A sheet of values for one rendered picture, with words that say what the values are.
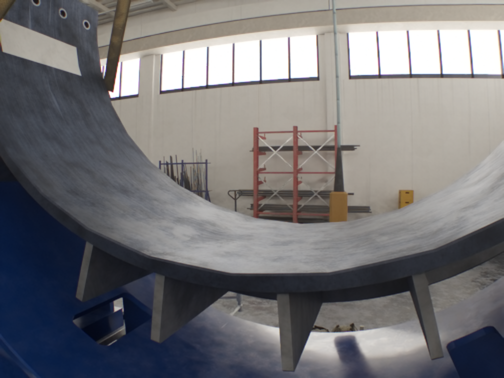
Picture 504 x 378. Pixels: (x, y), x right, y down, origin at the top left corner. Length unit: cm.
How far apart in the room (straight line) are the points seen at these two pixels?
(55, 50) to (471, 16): 1160
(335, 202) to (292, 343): 101
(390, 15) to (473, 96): 361
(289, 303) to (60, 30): 144
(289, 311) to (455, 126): 1132
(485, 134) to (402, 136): 268
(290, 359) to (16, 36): 137
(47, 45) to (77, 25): 25
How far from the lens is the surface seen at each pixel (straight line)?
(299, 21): 1184
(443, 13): 1203
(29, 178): 97
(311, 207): 1050
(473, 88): 1222
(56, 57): 159
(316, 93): 1171
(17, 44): 148
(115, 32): 173
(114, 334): 170
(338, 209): 159
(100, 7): 1487
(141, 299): 135
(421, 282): 61
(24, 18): 158
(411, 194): 1084
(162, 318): 77
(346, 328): 169
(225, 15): 1272
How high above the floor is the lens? 157
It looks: 2 degrees down
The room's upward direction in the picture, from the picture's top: straight up
